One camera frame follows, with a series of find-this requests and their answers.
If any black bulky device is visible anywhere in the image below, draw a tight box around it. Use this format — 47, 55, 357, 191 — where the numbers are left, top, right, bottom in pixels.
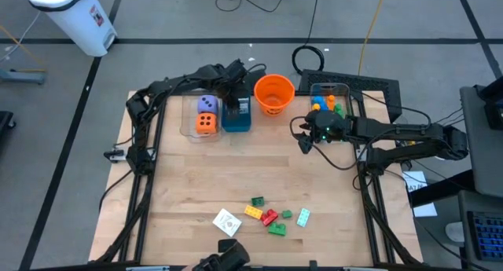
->
191, 238, 252, 271

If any long yellow brick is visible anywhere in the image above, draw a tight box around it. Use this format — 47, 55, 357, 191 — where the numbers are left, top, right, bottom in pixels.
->
244, 204, 263, 220

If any white brown-print card deck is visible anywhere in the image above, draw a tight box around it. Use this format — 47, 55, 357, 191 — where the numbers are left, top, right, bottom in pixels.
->
212, 207, 243, 238

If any light turquoise long brick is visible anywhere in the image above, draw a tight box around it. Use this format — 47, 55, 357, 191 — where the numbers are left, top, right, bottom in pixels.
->
296, 207, 311, 228

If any black coiled hanging cable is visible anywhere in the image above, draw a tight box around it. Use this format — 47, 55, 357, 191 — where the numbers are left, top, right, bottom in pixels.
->
291, 0, 326, 76

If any purple foam die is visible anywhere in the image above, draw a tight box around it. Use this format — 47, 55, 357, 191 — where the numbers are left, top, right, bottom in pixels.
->
196, 94, 219, 115

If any backlit keyboard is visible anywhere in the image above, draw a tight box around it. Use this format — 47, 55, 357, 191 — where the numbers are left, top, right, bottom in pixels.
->
466, 210, 503, 262

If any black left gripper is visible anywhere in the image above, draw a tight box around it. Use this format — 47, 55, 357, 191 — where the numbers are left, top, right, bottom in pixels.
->
215, 59, 252, 117

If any black wedge panel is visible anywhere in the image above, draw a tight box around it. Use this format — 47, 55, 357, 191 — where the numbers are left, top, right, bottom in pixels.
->
245, 68, 267, 92

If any white pedal trash can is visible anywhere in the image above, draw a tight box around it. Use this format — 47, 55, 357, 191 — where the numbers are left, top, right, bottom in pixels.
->
28, 0, 119, 58

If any grey desk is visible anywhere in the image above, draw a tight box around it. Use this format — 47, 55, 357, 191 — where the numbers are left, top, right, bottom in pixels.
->
458, 84, 503, 198

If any white paper sheet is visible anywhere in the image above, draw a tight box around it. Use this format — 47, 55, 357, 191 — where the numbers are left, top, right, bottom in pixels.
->
402, 170, 439, 218

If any clear plastic bin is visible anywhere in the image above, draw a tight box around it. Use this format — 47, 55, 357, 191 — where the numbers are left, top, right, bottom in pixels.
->
309, 82, 353, 119
179, 90, 223, 144

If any orange pumpkin bucket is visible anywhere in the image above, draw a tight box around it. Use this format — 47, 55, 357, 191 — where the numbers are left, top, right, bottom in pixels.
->
253, 74, 296, 117

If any large bright green block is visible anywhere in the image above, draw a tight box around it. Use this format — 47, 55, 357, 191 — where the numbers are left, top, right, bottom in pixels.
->
267, 222, 288, 236

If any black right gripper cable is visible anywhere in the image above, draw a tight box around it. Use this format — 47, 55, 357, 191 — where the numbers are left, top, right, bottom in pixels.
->
289, 115, 374, 172

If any black desk equipment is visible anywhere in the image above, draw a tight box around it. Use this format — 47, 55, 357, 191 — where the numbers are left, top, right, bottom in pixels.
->
473, 76, 503, 131

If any yellow hanging cable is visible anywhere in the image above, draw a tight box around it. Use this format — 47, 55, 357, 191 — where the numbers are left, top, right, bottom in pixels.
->
356, 0, 388, 76

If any orange foam die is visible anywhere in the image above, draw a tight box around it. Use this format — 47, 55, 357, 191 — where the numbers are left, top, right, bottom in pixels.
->
195, 112, 218, 136

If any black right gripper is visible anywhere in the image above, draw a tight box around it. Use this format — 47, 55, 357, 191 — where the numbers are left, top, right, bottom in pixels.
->
296, 108, 353, 155

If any black floor equipment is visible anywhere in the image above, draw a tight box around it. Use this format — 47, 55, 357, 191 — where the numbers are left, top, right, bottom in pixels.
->
0, 110, 17, 141

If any teal rectangular bin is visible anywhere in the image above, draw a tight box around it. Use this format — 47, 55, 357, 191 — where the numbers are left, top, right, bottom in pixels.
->
221, 88, 252, 133

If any pink plastic cup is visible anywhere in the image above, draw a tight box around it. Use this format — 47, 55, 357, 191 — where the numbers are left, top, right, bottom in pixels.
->
260, 208, 279, 227

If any grey floor stand foot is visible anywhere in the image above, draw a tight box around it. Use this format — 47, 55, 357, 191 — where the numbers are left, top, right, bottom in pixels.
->
0, 68, 48, 86

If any white computer mouse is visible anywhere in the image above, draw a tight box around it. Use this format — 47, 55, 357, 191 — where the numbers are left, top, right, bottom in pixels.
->
444, 221, 466, 244

